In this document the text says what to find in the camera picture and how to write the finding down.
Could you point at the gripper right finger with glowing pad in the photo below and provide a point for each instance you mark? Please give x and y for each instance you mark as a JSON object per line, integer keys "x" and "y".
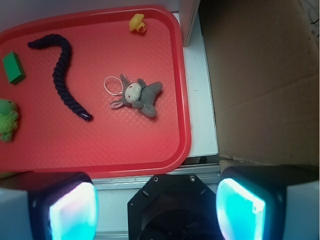
{"x": 269, "y": 202}

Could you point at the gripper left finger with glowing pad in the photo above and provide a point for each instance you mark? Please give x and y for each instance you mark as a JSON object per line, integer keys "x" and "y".
{"x": 48, "y": 206}

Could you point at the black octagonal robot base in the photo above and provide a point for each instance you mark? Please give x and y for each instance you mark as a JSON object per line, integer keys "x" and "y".
{"x": 173, "y": 207}

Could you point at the green rectangular block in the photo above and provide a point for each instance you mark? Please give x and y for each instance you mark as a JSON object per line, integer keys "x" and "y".
{"x": 13, "y": 68}

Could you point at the green plush frog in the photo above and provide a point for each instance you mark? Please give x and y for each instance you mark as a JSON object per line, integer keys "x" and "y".
{"x": 8, "y": 119}

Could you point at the red plastic tray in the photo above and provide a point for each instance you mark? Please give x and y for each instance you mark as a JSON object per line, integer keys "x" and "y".
{"x": 116, "y": 142}

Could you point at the brown cardboard box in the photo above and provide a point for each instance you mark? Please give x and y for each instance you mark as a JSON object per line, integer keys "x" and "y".
{"x": 263, "y": 63}

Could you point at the grey plush donkey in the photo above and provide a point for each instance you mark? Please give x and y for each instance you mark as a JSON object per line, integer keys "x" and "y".
{"x": 137, "y": 95}

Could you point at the yellow rubber duck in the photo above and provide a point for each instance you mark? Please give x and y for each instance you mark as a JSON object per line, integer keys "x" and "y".
{"x": 136, "y": 23}

